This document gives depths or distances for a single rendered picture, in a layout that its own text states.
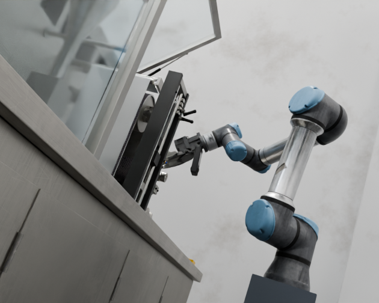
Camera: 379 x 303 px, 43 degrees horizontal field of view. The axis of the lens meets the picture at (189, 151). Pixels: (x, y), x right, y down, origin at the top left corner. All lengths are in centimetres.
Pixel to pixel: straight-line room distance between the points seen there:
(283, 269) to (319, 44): 335
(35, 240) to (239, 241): 327
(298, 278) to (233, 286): 235
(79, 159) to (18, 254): 16
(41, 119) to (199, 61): 412
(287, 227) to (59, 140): 99
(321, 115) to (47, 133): 112
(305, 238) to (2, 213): 111
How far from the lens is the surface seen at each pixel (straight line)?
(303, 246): 159
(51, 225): 78
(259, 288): 152
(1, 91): 55
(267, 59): 461
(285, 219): 151
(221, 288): 390
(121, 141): 164
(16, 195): 67
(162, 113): 156
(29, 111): 59
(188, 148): 193
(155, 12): 105
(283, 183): 153
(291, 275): 155
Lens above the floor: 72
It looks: 18 degrees up
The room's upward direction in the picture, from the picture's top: 20 degrees clockwise
